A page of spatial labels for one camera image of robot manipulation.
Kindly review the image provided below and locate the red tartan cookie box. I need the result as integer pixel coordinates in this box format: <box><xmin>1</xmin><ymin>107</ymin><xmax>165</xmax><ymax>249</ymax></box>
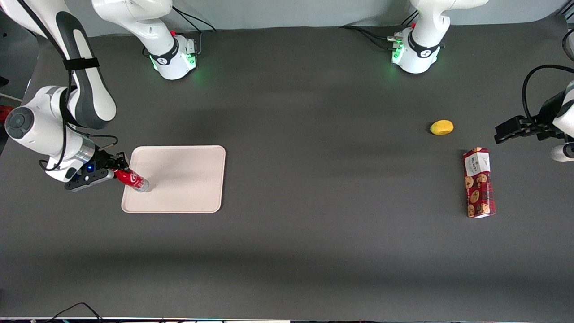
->
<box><xmin>463</xmin><ymin>147</ymin><xmax>496</xmax><ymax>218</ymax></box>

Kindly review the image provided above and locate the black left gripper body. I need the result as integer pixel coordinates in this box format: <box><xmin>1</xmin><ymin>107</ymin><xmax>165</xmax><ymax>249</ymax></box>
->
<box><xmin>539</xmin><ymin>90</ymin><xmax>566</xmax><ymax>131</ymax></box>

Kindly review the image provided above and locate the dark wrist camera bar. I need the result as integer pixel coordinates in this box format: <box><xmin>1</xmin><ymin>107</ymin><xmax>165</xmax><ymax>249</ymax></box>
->
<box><xmin>64</xmin><ymin>169</ymin><xmax>115</xmax><ymax>192</ymax></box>

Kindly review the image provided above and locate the red coke bottle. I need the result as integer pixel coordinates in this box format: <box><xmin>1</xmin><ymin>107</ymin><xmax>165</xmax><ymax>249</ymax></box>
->
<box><xmin>112</xmin><ymin>168</ymin><xmax>151</xmax><ymax>193</ymax></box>

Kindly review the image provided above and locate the beige plastic tray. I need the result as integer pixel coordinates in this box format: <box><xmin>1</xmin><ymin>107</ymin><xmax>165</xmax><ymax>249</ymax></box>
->
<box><xmin>121</xmin><ymin>145</ymin><xmax>226</xmax><ymax>214</ymax></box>

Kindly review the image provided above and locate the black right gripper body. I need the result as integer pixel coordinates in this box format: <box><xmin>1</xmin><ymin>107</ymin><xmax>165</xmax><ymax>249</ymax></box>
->
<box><xmin>87</xmin><ymin>149</ymin><xmax>113</xmax><ymax>172</ymax></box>

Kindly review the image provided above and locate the black velcro strap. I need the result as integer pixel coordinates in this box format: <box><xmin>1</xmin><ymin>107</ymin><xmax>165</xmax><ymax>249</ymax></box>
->
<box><xmin>63</xmin><ymin>57</ymin><xmax>100</xmax><ymax>71</ymax></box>

